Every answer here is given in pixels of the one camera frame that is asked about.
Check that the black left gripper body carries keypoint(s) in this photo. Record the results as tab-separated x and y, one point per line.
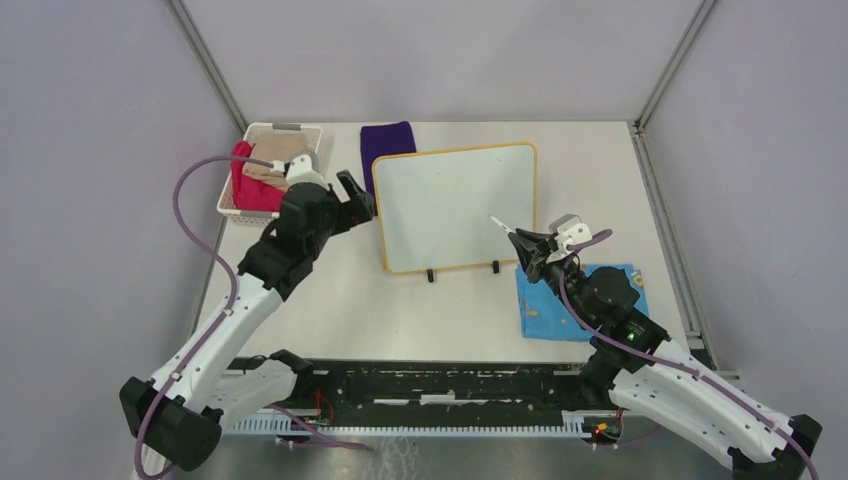
339	219

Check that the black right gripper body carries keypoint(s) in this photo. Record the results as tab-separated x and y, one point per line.
561	272

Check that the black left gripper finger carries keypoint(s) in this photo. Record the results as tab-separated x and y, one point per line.
324	194
361	205

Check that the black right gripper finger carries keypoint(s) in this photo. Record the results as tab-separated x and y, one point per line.
536	243
532	265

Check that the white orange marker pen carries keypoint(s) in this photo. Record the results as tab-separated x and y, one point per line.
501	225

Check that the yellow framed whiteboard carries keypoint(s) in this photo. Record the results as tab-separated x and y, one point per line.
434	206

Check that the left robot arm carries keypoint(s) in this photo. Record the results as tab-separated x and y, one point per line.
182	409

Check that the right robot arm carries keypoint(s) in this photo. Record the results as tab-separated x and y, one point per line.
638	367

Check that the blue patterned cloth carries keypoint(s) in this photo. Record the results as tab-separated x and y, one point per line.
544	317

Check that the purple folded cloth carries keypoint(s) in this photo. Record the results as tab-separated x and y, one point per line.
383	140

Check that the beige cloth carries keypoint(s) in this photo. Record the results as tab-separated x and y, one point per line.
270	147

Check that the pink cloth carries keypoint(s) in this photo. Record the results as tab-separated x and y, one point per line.
249	194

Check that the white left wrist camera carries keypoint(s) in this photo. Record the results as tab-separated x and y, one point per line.
300	169

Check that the aluminium rail frame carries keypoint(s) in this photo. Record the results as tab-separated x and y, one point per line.
694	323

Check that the white cable duct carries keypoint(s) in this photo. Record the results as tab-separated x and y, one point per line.
280	425

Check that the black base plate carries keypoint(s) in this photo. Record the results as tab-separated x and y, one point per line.
368	393

